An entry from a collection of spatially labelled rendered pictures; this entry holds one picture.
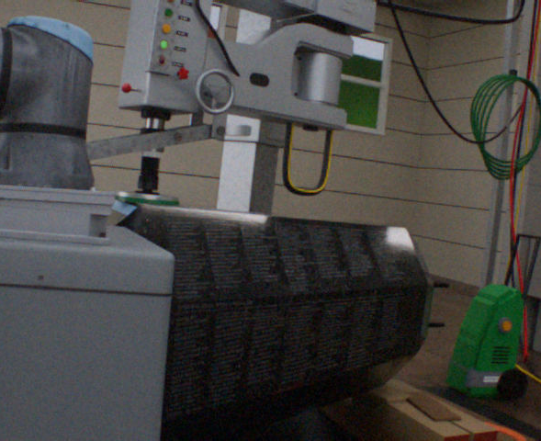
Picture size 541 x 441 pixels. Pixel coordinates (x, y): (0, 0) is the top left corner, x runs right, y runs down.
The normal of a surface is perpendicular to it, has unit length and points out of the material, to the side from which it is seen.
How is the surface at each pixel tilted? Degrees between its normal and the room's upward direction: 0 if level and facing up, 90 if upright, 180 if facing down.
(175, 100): 90
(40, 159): 67
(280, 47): 90
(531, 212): 90
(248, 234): 45
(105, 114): 90
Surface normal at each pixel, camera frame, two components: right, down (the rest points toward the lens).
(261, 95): 0.59, 0.11
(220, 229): 0.39, -0.63
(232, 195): -0.56, -0.02
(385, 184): 0.38, 0.09
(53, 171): 0.58, -0.29
